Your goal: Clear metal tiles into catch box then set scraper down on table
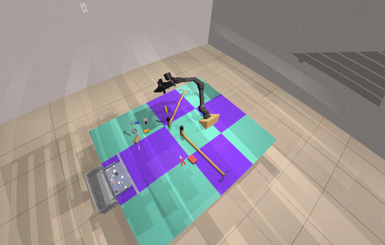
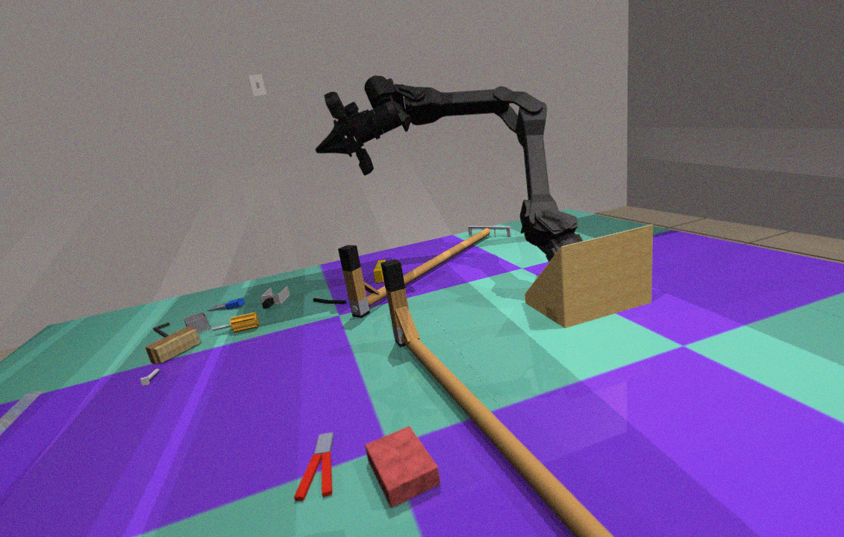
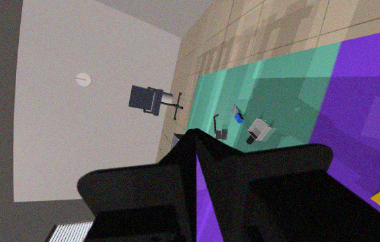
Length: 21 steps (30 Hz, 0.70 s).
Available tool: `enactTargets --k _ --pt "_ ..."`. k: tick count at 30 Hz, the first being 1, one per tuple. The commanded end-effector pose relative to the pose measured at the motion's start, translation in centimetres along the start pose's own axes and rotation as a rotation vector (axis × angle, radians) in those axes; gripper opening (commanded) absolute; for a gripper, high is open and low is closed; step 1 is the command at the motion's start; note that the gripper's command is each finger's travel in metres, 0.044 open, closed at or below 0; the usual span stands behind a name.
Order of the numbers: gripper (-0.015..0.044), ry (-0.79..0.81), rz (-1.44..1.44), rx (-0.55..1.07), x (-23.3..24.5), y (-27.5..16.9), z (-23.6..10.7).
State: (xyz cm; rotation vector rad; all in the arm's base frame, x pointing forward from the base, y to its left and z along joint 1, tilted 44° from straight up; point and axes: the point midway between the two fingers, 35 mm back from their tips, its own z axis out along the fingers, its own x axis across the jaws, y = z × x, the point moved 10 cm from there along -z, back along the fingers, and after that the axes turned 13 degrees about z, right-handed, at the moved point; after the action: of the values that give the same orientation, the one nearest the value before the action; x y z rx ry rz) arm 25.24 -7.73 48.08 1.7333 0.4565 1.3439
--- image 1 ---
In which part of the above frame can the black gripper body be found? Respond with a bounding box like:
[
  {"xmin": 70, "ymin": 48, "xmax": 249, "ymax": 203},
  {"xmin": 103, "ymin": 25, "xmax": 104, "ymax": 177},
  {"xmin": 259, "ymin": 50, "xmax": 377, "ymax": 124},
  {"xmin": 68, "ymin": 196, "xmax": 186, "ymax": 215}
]
[{"xmin": 157, "ymin": 82, "xmax": 169, "ymax": 94}]

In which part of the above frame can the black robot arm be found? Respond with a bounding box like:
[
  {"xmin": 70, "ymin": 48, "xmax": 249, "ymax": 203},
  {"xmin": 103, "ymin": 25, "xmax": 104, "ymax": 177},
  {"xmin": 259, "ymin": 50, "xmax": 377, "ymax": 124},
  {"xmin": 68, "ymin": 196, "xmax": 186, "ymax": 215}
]
[{"xmin": 164, "ymin": 72, "xmax": 211, "ymax": 119}]

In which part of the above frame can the long tan wooden pole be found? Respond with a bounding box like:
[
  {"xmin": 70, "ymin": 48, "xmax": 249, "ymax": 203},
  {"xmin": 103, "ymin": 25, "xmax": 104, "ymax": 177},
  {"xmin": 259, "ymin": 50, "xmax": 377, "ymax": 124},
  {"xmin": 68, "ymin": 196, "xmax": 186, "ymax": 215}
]
[{"xmin": 180, "ymin": 125, "xmax": 227, "ymax": 182}]

